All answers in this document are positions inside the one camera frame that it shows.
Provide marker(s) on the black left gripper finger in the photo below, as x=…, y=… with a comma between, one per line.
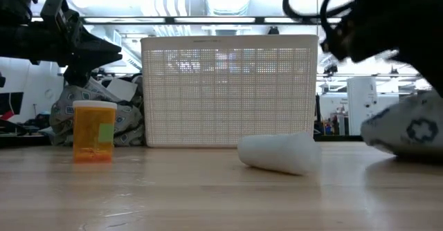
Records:
x=102, y=53
x=78, y=76

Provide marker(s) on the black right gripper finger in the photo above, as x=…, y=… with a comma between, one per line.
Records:
x=431, y=68

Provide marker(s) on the orange pill bottle white cap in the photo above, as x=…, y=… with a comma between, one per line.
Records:
x=90, y=134

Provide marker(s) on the white cloth with blue print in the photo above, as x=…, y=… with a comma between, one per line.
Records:
x=405, y=130

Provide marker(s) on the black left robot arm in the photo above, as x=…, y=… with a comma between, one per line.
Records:
x=20, y=46

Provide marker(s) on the white perforated plastic basket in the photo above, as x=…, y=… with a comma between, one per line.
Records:
x=228, y=96

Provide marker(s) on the white paper sheet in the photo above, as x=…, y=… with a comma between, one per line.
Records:
x=121, y=89

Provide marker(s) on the grey patterned crumpled cloth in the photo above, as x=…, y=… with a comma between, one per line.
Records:
x=128, y=120

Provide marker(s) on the black monitor screen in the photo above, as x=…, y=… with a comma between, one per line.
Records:
x=10, y=103

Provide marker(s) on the white cabinet column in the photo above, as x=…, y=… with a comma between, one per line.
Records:
x=361, y=106

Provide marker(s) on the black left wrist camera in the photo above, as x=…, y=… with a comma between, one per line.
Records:
x=57, y=8

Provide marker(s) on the black table edge rail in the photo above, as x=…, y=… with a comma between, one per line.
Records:
x=20, y=140

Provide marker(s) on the small black camera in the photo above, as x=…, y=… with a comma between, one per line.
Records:
x=273, y=30

